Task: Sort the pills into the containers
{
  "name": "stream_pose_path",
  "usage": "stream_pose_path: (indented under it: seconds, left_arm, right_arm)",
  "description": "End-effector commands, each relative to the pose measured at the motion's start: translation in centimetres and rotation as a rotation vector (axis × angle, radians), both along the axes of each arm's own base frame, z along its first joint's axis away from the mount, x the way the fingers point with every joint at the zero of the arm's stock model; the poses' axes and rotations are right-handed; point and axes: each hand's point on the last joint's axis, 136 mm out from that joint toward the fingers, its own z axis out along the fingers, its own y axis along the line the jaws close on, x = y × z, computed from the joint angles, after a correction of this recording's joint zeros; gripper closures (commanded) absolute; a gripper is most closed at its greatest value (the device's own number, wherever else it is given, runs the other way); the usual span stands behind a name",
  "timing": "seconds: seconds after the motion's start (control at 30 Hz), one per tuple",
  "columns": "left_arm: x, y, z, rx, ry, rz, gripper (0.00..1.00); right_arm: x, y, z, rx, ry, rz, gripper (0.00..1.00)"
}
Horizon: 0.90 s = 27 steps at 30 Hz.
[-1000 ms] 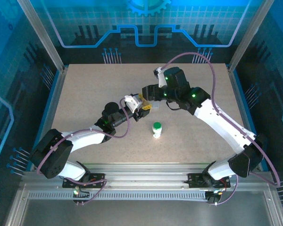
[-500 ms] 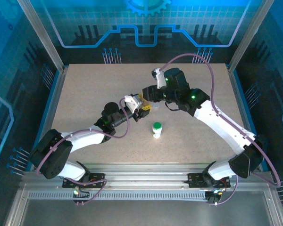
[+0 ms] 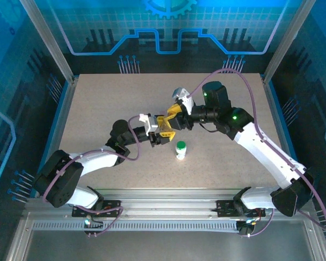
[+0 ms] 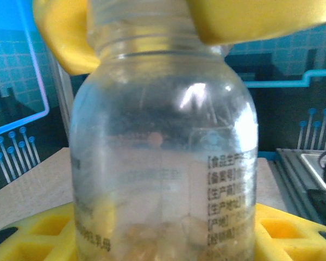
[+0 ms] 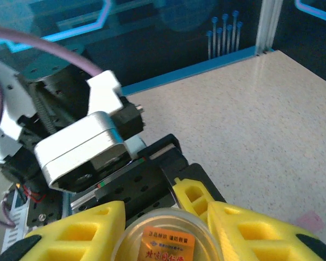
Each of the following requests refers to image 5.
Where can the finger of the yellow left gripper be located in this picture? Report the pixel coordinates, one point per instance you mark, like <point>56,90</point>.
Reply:
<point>191,195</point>

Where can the clear bottle with sticker lid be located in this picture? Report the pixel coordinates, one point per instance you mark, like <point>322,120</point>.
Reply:
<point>165,244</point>

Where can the blue table edge strip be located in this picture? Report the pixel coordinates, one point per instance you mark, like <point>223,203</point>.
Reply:
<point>195,70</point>

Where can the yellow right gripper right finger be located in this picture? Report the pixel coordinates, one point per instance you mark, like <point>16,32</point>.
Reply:
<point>260,239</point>

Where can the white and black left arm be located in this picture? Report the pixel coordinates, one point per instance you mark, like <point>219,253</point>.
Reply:
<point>8,89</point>

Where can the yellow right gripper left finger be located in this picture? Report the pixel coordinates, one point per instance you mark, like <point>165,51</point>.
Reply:
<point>70,236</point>

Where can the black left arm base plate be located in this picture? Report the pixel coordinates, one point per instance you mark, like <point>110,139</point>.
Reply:
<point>46,209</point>

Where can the aluminium corner post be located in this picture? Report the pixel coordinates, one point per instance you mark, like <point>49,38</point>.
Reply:
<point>269,24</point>

